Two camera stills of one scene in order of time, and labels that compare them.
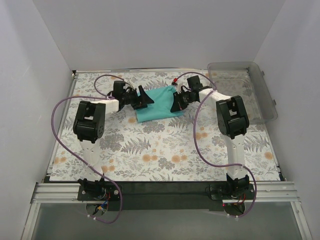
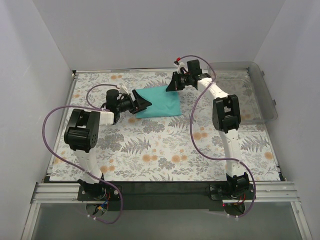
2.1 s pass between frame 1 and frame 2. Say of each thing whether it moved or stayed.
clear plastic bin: stayed
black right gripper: moved
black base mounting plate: stayed
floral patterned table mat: stayed
